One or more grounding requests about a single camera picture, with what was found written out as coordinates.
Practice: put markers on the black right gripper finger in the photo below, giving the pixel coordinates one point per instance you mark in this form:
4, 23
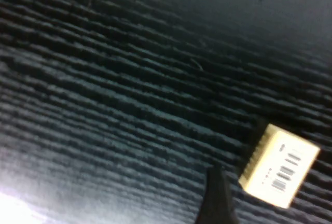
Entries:
216, 200

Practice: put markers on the yellow eraser with barcode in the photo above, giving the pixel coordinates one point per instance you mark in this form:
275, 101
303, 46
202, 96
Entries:
280, 167

